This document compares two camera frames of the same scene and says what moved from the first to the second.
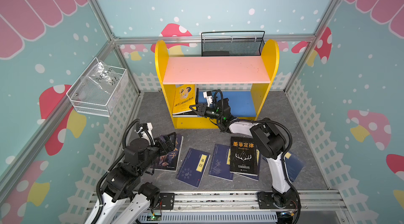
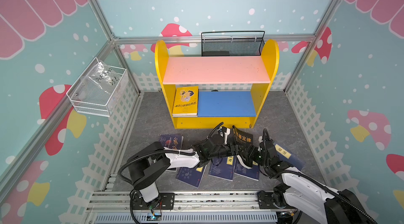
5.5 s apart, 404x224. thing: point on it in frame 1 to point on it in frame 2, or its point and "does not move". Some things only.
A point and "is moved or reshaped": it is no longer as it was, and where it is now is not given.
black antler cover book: x=243 y=158 is moved or reshaped
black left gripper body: x=160 y=149 to x=225 y=151
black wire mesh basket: x=235 y=43 does not move
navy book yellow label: x=193 y=168 does not move
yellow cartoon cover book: x=184 y=98 is moved or reshaped
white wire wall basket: x=94 y=91 does not move
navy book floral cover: x=220 y=164 does not move
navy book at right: x=294 y=166 does not move
